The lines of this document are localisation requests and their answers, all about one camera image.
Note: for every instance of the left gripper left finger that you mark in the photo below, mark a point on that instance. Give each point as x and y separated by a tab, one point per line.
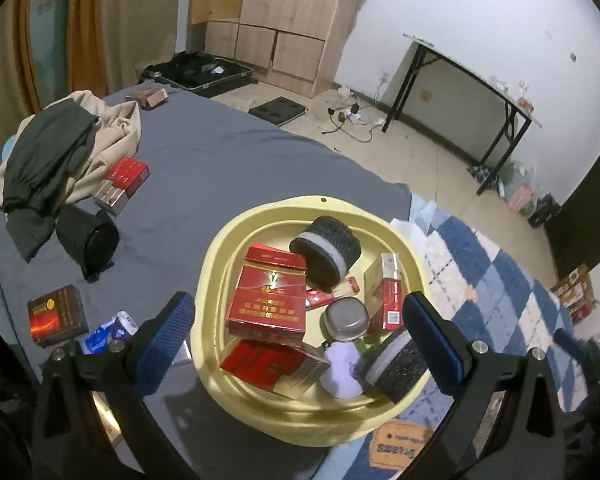
69	440

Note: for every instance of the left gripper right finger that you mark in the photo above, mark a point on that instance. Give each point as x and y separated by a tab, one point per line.
505	421

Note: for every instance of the black foam cylinder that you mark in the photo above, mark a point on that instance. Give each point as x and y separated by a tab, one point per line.
394	366
330	249

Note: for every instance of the red cigarette box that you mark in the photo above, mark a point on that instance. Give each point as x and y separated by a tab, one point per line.
268	305
383	293

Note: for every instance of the purple plush ball keychain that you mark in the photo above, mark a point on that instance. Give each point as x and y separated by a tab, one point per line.
342	380

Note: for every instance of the silver round tin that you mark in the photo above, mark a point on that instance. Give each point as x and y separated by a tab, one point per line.
346	319

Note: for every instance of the red silver cigarette carton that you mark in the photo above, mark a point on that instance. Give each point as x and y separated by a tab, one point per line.
284	370

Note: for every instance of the red cigarette box front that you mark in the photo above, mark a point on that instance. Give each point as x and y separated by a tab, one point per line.
268	305

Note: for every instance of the small red cigarette pack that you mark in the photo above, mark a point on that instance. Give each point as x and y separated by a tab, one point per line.
317	298

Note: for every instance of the red orange cigarette pack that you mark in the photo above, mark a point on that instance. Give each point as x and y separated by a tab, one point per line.
271	256

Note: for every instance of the blue tissue packet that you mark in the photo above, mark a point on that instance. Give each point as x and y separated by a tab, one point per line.
120	326

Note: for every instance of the dark orange box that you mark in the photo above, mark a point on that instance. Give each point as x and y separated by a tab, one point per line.
56	317

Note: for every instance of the blue white checkered rug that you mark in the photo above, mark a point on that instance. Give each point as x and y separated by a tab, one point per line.
488	296

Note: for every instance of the printed cardboard box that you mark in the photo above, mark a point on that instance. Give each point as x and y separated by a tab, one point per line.
576	293

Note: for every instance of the black pouch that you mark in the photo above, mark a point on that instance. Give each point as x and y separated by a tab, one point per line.
89	239

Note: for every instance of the dark brown door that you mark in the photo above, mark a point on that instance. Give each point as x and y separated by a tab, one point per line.
574	232

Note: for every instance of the pink shopping bag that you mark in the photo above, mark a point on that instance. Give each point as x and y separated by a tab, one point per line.
521	197

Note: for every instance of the red box on bed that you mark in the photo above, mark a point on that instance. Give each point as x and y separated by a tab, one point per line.
120	184

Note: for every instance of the beige and black clothes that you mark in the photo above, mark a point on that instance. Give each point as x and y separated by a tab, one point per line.
60	156

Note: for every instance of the grey bed sheet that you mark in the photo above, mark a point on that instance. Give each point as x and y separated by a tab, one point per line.
208	163

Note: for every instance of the brown box on bed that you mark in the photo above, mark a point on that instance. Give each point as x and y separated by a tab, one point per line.
148	98

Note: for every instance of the black foam tray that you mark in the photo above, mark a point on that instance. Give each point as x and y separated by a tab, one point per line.
279	111

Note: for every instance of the black open case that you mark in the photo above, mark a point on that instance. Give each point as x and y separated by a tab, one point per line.
201	73

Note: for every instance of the black folding table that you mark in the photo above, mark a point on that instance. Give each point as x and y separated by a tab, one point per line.
472	116

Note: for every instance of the wooden wardrobe cabinet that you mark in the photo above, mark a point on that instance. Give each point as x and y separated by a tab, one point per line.
292	44

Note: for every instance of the power strip with cables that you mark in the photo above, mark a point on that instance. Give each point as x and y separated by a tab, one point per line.
352	116

